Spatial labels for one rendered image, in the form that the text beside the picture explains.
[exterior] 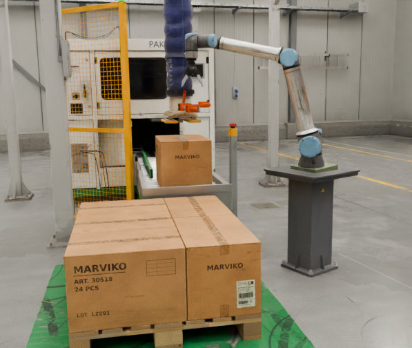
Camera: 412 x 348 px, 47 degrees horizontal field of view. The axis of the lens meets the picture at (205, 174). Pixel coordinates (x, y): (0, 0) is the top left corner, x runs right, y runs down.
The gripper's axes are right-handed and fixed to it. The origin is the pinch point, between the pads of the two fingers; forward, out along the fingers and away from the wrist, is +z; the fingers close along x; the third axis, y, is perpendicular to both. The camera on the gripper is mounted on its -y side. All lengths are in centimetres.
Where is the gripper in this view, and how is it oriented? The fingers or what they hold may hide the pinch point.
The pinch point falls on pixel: (192, 87)
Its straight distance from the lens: 342.6
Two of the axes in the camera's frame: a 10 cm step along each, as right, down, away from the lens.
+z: 0.2, 9.9, 1.7
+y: -1.8, -1.6, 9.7
